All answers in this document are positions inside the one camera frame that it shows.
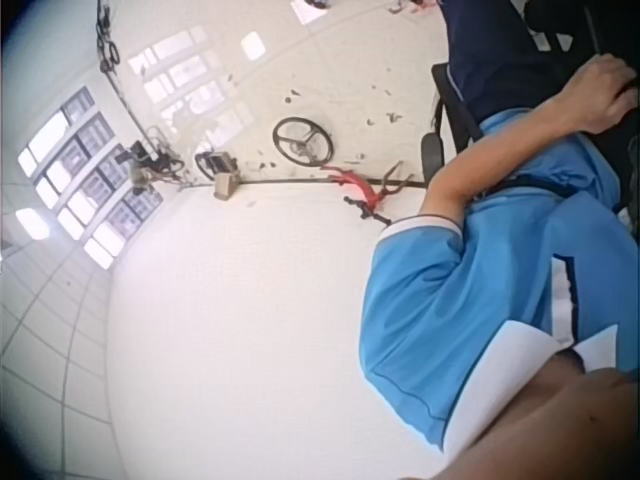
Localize black boxy device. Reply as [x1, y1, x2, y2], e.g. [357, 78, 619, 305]
[193, 149, 239, 180]

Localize person's legs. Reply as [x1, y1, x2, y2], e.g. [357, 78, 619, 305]
[438, 0, 604, 127]

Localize red metal frame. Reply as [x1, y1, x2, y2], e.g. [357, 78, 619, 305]
[319, 166, 394, 225]

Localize hanging black chain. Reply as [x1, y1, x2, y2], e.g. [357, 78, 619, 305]
[93, 0, 122, 76]

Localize long black floor cable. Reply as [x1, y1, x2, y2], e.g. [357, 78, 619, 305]
[177, 175, 427, 192]

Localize black spoked wheel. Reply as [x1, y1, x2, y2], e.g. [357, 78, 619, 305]
[271, 116, 335, 167]

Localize grey metal handlebar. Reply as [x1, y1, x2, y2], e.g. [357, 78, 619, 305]
[378, 159, 416, 200]

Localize black office chair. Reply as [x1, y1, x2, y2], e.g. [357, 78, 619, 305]
[421, 62, 485, 184]

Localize beige box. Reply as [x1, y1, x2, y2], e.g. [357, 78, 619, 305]
[213, 171, 242, 202]

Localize person's left hand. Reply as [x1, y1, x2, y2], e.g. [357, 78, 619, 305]
[564, 52, 640, 136]

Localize white paper sheet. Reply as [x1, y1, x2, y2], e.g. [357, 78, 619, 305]
[289, 0, 332, 24]

